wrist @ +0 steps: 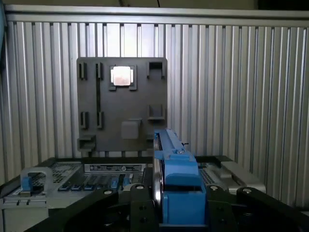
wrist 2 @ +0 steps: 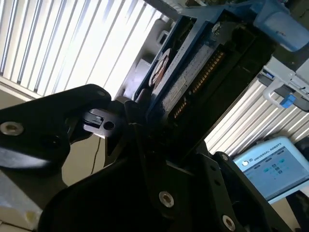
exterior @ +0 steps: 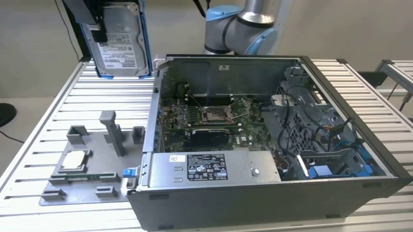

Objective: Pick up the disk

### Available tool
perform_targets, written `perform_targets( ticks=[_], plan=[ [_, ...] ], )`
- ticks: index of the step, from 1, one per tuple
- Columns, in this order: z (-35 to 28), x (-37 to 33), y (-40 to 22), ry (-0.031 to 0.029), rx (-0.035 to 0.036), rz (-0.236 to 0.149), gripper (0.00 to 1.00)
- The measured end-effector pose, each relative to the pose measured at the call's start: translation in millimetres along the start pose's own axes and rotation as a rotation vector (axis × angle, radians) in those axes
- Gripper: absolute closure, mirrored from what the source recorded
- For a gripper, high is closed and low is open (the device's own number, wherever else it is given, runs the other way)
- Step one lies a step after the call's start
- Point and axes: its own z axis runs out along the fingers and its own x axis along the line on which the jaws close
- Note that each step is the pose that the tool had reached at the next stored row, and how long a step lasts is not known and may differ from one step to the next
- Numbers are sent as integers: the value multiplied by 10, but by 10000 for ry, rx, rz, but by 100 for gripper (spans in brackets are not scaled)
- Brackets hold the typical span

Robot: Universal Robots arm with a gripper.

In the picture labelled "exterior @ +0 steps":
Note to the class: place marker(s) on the hard disk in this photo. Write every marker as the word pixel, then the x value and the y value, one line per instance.
pixel 122 36

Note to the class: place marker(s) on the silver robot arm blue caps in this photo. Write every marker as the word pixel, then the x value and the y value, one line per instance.
pixel 238 31

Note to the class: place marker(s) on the grey metal disk bay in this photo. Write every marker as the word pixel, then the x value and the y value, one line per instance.
pixel 300 130

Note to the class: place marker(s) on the locking lever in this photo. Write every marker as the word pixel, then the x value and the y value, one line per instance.
pixel 196 101

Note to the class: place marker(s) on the black RAM slot bank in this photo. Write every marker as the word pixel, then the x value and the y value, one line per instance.
pixel 210 97

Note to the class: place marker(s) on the black round floor base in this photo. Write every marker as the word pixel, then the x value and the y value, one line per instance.
pixel 6 114

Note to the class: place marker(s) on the CPU socket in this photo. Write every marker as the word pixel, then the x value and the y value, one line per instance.
pixel 214 114

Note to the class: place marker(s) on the grey parts rack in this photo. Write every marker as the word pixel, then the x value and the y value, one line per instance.
pixel 97 154

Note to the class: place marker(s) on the silver CPU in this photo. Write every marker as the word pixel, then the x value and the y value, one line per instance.
pixel 75 160

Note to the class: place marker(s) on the black graphics card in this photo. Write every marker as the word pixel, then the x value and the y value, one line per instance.
pixel 210 137

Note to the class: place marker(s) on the blue plastic clip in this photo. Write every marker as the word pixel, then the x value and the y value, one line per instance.
pixel 127 173

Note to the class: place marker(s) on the green RAM stick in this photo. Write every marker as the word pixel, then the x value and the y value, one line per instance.
pixel 86 176

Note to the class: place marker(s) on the green motherboard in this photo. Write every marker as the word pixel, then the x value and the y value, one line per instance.
pixel 249 135

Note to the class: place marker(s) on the silver power supply unit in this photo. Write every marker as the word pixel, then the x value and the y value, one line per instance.
pixel 210 169

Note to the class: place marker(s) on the black open PC case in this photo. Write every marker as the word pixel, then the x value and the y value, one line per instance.
pixel 226 205

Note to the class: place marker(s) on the blue bracket in case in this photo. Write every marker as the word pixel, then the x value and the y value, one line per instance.
pixel 323 172

